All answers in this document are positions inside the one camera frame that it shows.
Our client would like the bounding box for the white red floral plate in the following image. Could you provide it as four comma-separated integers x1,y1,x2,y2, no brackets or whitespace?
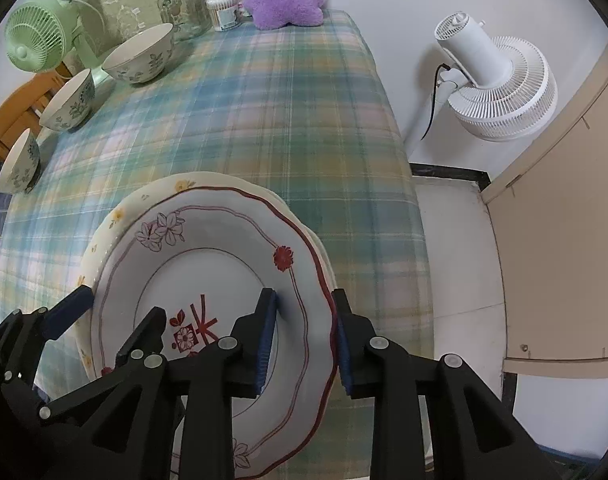
90,186,340,480

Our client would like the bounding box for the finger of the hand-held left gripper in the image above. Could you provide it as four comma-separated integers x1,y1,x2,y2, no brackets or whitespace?
39,307,167,428
0,285,93,421

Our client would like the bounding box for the white standing fan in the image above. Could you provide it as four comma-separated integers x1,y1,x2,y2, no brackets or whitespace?
433,11,558,142

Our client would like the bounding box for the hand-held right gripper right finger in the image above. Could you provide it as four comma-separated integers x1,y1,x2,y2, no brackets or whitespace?
333,290,560,480

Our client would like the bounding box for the green desk fan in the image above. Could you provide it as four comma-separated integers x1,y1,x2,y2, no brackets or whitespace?
4,0,110,86

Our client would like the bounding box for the wooden chair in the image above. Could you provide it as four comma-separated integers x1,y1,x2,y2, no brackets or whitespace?
0,70,60,161

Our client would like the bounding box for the cotton swab container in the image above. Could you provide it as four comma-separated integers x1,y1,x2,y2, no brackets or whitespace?
205,0,243,32

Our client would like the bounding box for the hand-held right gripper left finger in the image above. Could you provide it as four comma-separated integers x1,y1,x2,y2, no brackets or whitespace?
49,288,278,480

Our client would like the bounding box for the large yellow floral plate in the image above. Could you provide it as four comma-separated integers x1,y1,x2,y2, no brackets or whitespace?
76,172,335,391

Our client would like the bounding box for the glass jar with dark lid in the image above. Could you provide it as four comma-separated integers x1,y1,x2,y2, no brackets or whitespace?
156,0,210,41

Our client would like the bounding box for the grey floral ceramic bowl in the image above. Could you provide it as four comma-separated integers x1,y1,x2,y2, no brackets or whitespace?
102,22,176,83
0,128,41,194
39,68,96,132

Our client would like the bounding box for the plaid tablecloth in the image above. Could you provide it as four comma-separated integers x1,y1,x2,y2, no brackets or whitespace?
0,7,435,480

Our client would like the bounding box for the beige door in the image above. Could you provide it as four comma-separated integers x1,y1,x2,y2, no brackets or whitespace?
481,40,608,376

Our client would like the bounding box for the black fan cable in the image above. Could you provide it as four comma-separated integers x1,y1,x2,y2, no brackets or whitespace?
420,63,453,142

